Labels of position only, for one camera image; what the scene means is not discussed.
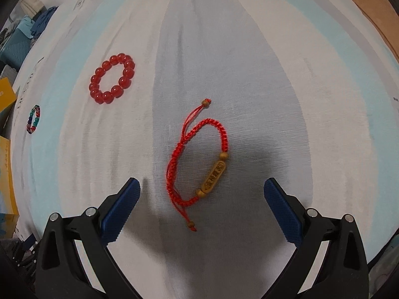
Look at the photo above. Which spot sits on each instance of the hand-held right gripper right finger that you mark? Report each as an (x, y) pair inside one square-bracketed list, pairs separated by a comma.
[(284, 212)]

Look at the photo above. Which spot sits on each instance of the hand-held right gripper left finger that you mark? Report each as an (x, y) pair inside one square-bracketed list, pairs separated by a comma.
[(120, 212)]

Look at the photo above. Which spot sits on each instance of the blue and yellow cardboard box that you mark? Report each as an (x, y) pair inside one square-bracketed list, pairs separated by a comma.
[(7, 174)]

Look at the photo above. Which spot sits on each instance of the striped bed sheet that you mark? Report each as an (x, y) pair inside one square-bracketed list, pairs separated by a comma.
[(249, 68)]

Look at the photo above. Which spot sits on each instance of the teal suitcase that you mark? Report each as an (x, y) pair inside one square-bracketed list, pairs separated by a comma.
[(15, 46)]

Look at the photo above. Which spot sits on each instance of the dark blue cloth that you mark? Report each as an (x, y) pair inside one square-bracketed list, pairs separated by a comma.
[(43, 18)]

